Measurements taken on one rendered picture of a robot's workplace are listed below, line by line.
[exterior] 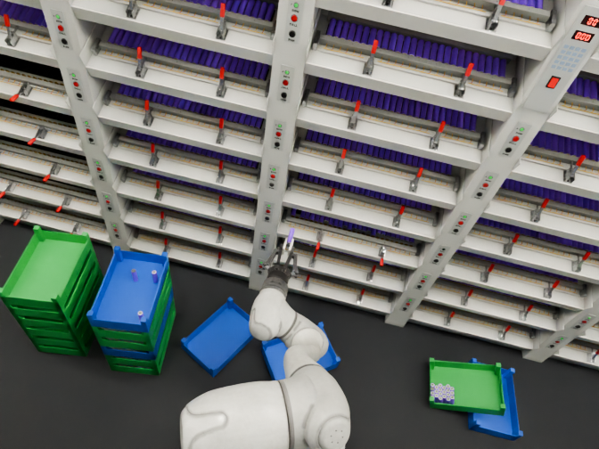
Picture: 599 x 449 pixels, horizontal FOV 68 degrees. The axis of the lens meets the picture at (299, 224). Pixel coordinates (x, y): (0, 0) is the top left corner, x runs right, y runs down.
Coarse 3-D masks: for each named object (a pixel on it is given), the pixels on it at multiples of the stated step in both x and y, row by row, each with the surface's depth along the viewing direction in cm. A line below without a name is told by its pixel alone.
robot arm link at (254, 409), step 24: (240, 384) 85; (264, 384) 85; (192, 408) 80; (216, 408) 79; (240, 408) 79; (264, 408) 80; (192, 432) 78; (216, 432) 77; (240, 432) 77; (264, 432) 78; (288, 432) 80
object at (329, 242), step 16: (288, 208) 188; (288, 224) 186; (304, 240) 185; (336, 240) 185; (352, 240) 185; (384, 240) 186; (416, 240) 187; (368, 256) 184; (400, 256) 184; (416, 256) 184
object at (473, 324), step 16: (432, 304) 212; (416, 320) 212; (432, 320) 212; (448, 320) 209; (464, 320) 213; (480, 320) 213; (496, 320) 212; (480, 336) 211; (496, 336) 211; (512, 336) 212; (528, 336) 212
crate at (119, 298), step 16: (128, 256) 173; (144, 256) 172; (160, 256) 172; (112, 272) 169; (128, 272) 171; (144, 272) 172; (160, 272) 173; (112, 288) 165; (128, 288) 166; (144, 288) 167; (160, 288) 167; (96, 304) 157; (112, 304) 161; (128, 304) 162; (144, 304) 163; (96, 320) 152; (112, 320) 157; (128, 320) 158; (144, 320) 151
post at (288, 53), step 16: (288, 0) 114; (304, 16) 116; (304, 32) 119; (288, 48) 124; (304, 48) 123; (272, 64) 128; (288, 64) 127; (304, 64) 126; (272, 80) 132; (304, 80) 138; (272, 96) 136; (272, 112) 141; (288, 112) 139; (272, 128) 145; (288, 128) 144; (288, 144) 149; (272, 160) 155; (288, 160) 154; (272, 192) 167; (256, 224) 183; (272, 224) 181; (256, 240) 191; (272, 240) 188; (256, 256) 199; (256, 288) 219
